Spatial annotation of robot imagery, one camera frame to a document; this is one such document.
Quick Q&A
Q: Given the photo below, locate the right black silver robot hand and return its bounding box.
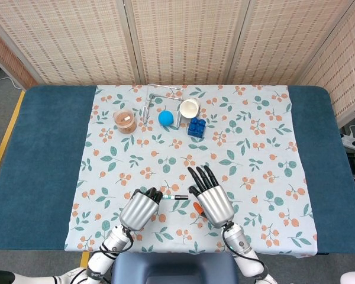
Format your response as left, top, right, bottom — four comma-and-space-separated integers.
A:
188, 164, 235, 229

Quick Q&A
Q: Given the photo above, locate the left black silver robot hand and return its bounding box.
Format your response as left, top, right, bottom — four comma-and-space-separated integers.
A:
119, 187, 164, 232

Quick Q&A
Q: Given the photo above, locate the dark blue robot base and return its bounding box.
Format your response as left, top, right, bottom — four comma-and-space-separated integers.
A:
111, 252, 240, 284

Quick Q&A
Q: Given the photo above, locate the floral print tablecloth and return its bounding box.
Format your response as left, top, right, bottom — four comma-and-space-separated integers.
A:
64, 84, 319, 257

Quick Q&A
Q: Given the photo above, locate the blue toy brick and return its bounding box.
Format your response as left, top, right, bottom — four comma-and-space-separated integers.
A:
187, 117, 207, 138

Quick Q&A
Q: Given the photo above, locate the clear jar with brown contents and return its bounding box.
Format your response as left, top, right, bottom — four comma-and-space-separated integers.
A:
112, 108, 138, 134

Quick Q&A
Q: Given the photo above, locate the blue ball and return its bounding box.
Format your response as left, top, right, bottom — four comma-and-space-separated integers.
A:
158, 110, 175, 127

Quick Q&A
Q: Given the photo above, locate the white cup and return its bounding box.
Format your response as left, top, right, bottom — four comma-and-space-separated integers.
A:
179, 98, 201, 118

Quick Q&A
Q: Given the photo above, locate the blue fabric table cover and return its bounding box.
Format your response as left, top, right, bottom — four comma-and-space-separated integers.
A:
0, 85, 355, 257

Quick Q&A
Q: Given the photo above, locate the white power strip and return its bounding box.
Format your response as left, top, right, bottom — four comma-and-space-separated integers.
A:
341, 132, 355, 152

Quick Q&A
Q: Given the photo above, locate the beige woven screen panel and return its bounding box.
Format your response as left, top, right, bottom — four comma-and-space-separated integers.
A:
227, 0, 355, 87
0, 0, 141, 86
124, 0, 251, 86
297, 0, 355, 127

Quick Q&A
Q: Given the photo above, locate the brown woven screen panel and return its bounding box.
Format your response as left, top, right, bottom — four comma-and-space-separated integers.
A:
0, 23, 38, 90

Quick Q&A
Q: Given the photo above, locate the white floor cable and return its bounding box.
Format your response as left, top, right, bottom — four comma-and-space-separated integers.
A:
0, 76, 25, 90

